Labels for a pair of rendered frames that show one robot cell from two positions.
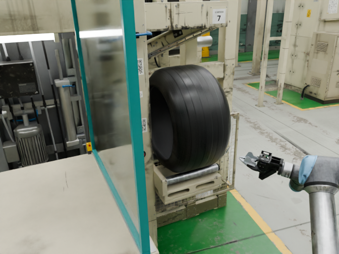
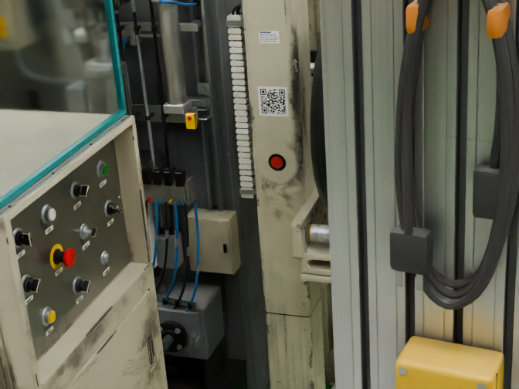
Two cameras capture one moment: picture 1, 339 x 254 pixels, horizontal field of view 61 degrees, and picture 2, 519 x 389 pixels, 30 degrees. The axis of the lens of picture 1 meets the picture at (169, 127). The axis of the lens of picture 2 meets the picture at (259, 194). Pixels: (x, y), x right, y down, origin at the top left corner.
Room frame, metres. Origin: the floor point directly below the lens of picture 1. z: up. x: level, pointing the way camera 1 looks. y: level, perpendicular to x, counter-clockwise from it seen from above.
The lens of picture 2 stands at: (-0.33, -1.38, 1.95)
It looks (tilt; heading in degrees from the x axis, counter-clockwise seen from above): 23 degrees down; 44
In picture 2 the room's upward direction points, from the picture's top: 4 degrees counter-clockwise
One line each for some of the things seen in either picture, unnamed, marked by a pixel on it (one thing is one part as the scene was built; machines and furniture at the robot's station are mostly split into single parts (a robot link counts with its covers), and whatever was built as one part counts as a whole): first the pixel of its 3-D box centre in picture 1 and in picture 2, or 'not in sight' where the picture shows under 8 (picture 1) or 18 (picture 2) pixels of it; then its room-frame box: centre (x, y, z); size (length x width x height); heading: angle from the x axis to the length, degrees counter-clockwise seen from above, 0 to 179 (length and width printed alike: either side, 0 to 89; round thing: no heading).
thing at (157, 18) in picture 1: (173, 15); not in sight; (1.83, -0.04, 1.71); 0.61 x 0.25 x 0.15; 114
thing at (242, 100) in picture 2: not in sight; (245, 106); (1.32, 0.24, 1.19); 0.05 x 0.04 x 0.48; 24
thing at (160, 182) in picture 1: (151, 170); (318, 208); (1.43, 0.11, 0.90); 0.40 x 0.03 x 0.10; 24
